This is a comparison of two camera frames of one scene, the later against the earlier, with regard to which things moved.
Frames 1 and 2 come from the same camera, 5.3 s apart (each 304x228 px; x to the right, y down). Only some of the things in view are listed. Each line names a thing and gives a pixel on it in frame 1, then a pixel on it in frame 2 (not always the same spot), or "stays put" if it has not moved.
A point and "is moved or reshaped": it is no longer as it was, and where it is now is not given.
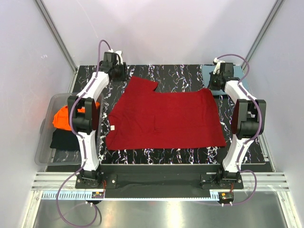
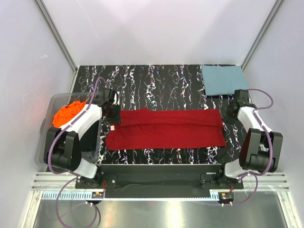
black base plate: (160, 176) stays put
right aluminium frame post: (277, 6) stays put
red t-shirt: (141, 118) is moved or reshaped
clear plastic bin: (43, 154) stays put
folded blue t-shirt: (238, 72) stays put
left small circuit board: (96, 194) stays put
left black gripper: (123, 77) to (117, 119)
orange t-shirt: (61, 118) stays put
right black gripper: (212, 76) to (226, 116)
